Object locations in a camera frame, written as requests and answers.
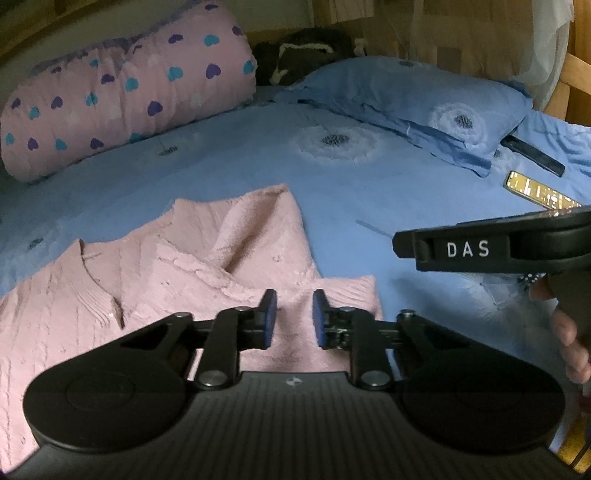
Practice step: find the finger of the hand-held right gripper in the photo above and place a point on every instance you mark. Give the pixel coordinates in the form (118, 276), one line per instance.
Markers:
(461, 251)

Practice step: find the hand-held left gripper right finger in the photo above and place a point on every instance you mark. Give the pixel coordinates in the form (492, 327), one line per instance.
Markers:
(319, 321)

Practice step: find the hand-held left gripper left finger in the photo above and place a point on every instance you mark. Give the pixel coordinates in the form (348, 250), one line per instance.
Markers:
(270, 321)

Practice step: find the pink knitted sweater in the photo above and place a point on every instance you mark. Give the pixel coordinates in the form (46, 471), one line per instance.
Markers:
(184, 258)

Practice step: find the person's right hand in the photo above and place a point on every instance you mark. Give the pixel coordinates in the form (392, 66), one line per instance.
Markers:
(570, 337)

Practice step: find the smartphone with lit screen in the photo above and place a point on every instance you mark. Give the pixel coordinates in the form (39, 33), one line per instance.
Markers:
(531, 187)

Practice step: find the black remote control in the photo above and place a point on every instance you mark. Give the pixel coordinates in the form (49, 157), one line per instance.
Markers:
(531, 154)

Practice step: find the blue dandelion-print bed sheet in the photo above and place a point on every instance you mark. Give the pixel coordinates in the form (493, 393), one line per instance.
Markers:
(231, 152)

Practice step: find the blue dandelion-print pillow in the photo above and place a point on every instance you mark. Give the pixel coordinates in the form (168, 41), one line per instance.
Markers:
(392, 92)

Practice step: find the white mosquito net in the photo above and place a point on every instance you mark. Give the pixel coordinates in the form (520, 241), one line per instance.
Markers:
(545, 46)

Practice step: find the pink heart-print rolled quilt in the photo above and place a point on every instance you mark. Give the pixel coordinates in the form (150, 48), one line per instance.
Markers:
(115, 92)

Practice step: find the wooden bed frame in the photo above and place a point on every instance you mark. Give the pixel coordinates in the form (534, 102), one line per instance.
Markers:
(577, 104)

